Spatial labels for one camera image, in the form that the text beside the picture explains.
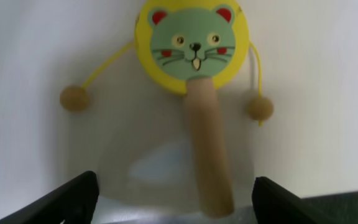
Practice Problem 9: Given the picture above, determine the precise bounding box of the white shelf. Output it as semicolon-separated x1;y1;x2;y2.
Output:
0;0;358;224

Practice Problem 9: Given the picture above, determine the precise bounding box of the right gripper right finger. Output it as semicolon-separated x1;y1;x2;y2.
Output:
251;176;338;224

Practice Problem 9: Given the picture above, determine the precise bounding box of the yellow rattle drum toy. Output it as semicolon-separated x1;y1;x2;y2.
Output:
58;0;275;219

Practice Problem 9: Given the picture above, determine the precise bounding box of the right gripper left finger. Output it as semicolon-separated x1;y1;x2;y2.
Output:
0;170;101;224

